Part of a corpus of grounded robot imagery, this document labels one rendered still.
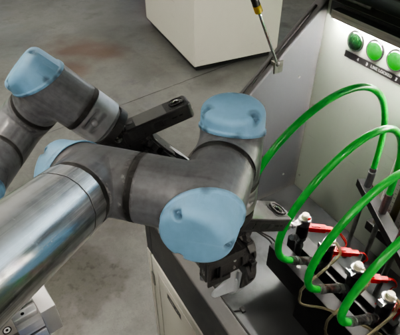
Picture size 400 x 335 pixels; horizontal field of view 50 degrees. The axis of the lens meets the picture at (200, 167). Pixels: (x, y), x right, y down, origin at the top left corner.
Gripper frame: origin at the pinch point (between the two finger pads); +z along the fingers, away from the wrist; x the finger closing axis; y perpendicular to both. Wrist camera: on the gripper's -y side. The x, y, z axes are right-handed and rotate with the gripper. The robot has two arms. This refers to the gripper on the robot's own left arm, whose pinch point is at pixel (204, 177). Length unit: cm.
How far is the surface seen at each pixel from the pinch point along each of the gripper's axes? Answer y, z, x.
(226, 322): 23.3, 28.0, 0.9
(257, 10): -33.6, -0.2, -28.5
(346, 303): -0.4, 22.7, 22.1
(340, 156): -18.3, 13.0, 8.6
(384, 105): -33.2, 23.5, -2.8
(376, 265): -8.3, 20.4, 22.9
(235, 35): -69, 114, -294
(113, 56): 15, 55, -354
